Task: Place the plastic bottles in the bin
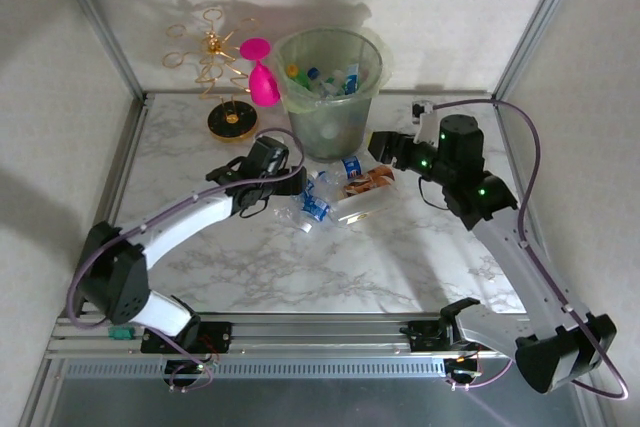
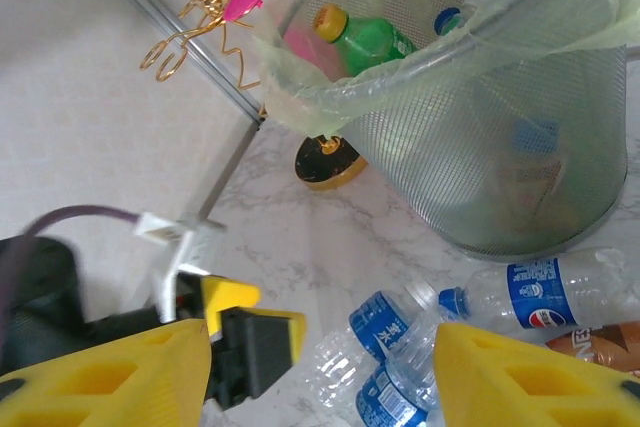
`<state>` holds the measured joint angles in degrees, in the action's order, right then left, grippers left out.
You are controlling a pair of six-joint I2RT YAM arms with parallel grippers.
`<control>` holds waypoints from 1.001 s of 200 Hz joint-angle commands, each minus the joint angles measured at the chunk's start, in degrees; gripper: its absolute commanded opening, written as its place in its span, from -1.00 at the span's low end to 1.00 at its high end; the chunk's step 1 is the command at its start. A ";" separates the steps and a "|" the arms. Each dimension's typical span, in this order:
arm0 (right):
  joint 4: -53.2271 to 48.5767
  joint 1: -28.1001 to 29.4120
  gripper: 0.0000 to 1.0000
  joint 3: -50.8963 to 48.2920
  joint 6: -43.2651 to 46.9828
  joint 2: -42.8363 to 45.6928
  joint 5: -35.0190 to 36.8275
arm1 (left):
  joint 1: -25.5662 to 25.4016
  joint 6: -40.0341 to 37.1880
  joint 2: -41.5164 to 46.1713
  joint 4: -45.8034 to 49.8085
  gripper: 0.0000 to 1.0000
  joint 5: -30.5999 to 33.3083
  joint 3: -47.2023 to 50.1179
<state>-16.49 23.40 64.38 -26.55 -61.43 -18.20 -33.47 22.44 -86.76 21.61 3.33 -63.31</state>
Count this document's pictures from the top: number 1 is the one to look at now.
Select aluminium frame post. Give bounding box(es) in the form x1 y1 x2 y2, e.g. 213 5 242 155
491 0 586 104
47 0 149 104

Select brown snack packet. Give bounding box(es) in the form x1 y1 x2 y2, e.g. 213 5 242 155
341 164 397 199

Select gold wire stand black base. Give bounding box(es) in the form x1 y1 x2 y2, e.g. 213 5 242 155
160 6 261 144

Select long clear plastic bottle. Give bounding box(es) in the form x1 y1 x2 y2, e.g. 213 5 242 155
335 185 402 227

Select small clear Pepsi label bottle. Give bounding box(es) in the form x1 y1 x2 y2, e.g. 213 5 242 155
312 155 365 189

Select grey metal shelf panel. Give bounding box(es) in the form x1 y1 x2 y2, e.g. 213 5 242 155
29 376 601 427

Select aluminium side frame rail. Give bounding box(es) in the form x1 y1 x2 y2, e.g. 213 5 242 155
74 94 154 318

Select white-capped blue label bottle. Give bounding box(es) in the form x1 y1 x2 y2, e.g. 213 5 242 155
273 170 324 229

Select perforated metal strip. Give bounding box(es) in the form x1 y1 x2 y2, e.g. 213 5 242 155
59 359 447 380

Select grey mesh waste bin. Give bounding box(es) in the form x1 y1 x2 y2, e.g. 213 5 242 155
273 27 384 164

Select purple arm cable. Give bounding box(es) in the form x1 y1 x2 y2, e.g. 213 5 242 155
432 98 630 402
66 127 307 393

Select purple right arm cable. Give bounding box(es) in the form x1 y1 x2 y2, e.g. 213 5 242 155
432 98 630 402

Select thin black right gripper cable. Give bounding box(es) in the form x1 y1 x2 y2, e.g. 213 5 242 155
417 177 451 211

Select aluminium base frame rails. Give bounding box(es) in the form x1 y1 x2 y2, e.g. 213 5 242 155
44 311 551 362

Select clear bottle blue barcode label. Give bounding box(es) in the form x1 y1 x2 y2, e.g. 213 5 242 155
298 194 332 235
342 62 362 95

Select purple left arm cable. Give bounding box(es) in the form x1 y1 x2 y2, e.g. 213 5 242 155
66 127 307 393

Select clear bottle blue cap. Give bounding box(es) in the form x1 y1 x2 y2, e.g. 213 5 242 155
306 66 346 98

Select pink goblet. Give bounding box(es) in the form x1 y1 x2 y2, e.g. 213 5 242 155
238 36 281 108

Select green plastic bin liner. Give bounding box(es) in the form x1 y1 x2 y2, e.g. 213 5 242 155
273 25 396 116

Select small black controller board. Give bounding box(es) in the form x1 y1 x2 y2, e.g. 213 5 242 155
443 355 482 384
163 357 210 389

